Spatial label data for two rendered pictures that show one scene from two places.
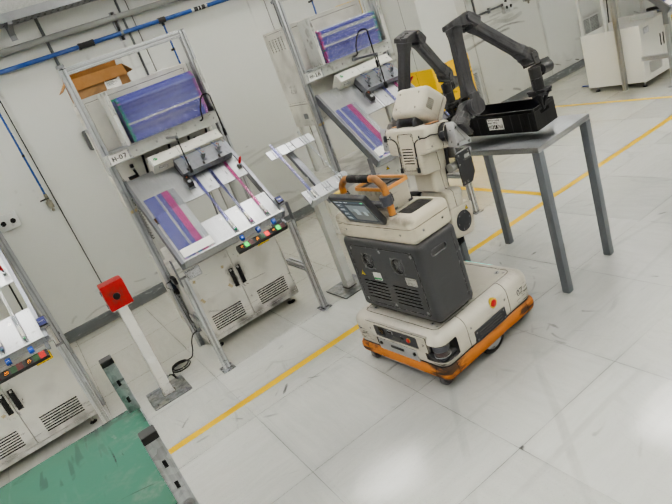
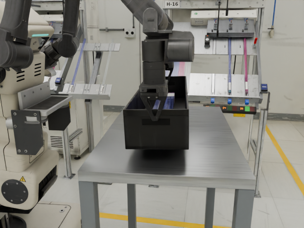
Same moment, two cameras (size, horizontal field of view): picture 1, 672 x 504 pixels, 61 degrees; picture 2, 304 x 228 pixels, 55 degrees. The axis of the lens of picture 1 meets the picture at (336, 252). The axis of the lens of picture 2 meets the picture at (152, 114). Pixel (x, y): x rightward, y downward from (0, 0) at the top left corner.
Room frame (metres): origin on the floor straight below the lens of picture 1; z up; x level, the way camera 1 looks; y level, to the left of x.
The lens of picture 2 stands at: (2.07, -1.60, 1.15)
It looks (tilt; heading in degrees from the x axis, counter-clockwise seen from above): 16 degrees down; 36
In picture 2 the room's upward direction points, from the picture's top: straight up
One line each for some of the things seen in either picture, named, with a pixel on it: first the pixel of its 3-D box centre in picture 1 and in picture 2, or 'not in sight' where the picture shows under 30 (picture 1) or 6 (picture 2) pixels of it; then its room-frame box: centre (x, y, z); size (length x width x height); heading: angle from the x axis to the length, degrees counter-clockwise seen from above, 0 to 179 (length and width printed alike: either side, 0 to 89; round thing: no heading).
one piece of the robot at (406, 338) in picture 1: (396, 335); not in sight; (2.34, -0.13, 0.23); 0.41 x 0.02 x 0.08; 31
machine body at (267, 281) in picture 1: (225, 277); (59, 116); (3.78, 0.79, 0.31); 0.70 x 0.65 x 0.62; 116
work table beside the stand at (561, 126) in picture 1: (521, 202); (168, 222); (2.92, -1.06, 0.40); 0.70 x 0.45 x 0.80; 31
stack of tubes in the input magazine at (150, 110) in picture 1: (161, 106); not in sight; (3.69, 0.69, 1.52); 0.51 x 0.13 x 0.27; 116
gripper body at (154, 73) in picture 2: (538, 85); (154, 75); (2.66, -1.18, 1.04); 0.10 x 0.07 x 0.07; 30
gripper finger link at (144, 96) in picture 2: (539, 99); (154, 102); (2.67, -1.18, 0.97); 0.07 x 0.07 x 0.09; 30
